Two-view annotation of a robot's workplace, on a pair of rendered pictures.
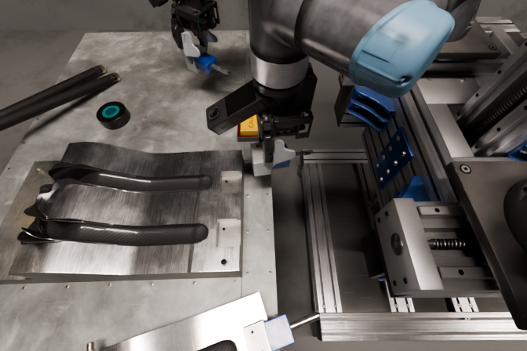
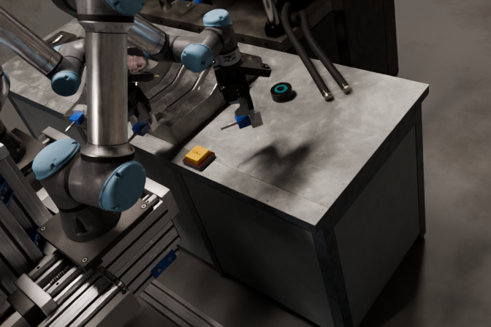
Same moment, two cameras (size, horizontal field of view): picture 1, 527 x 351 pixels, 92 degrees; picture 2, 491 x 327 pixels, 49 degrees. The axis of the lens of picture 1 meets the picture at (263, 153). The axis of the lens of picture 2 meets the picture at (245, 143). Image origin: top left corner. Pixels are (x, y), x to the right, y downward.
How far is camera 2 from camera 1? 190 cm
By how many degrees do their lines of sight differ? 78
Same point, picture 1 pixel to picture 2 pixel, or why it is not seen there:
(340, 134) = not seen: outside the picture
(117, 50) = (375, 102)
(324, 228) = (168, 310)
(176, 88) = (284, 131)
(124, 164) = (209, 79)
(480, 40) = (52, 228)
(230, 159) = (170, 120)
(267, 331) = not seen: hidden behind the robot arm
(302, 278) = not seen: hidden behind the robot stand
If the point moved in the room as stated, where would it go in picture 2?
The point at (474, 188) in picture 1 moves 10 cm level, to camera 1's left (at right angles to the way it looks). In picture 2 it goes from (38, 144) to (63, 125)
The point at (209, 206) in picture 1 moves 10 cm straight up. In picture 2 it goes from (157, 106) to (147, 85)
